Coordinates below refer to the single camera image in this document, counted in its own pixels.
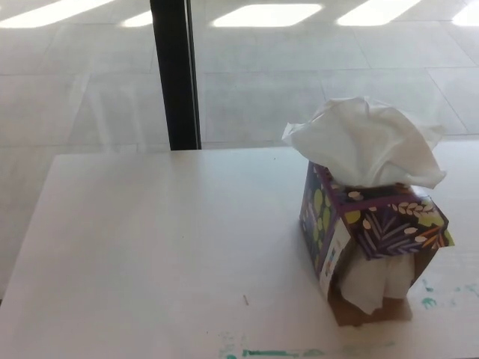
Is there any white folded tissue stack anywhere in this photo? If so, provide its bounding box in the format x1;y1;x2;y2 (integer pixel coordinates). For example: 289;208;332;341
338;254;417;316

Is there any white tissue sheet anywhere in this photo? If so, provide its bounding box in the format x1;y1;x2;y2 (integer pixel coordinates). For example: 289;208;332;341
281;96;449;188

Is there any purple floral tissue box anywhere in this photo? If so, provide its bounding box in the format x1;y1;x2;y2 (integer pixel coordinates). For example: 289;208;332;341
298;160;457;327

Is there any black vertical window post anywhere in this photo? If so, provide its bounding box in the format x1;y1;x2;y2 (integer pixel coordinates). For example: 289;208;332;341
149;0;203;152

